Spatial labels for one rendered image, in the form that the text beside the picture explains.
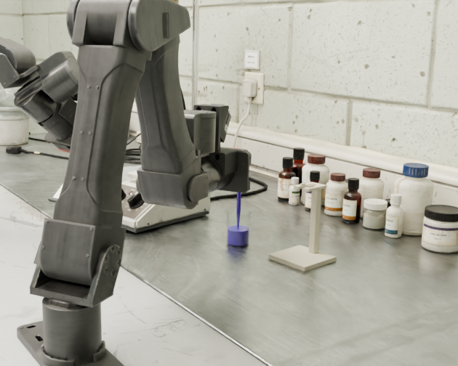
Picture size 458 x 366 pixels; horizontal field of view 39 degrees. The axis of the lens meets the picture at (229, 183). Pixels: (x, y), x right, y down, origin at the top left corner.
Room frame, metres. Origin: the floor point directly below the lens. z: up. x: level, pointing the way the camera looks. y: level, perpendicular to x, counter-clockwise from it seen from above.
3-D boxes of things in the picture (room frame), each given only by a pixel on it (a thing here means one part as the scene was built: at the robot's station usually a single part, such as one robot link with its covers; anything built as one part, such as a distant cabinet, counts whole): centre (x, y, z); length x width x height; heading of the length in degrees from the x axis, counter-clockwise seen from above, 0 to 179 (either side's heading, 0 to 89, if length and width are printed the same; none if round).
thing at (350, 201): (1.26, -0.25, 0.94); 0.04 x 0.04 x 0.09
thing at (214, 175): (0.94, 0.05, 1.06); 0.07 x 0.06 x 0.07; 157
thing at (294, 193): (1.39, -0.14, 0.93); 0.02 x 0.02 x 0.06
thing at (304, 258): (1.02, -0.12, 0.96); 0.08 x 0.08 x 0.13; 43
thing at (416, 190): (1.20, -0.35, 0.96); 0.07 x 0.07 x 0.13
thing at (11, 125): (2.12, 0.73, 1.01); 0.14 x 0.14 x 0.21
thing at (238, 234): (1.10, -0.02, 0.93); 0.04 x 0.04 x 0.06
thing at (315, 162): (1.40, -0.19, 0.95); 0.06 x 0.06 x 0.11
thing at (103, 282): (0.67, 0.17, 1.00); 0.09 x 0.06 x 0.06; 67
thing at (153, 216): (1.26, 0.14, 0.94); 0.22 x 0.13 x 0.08; 138
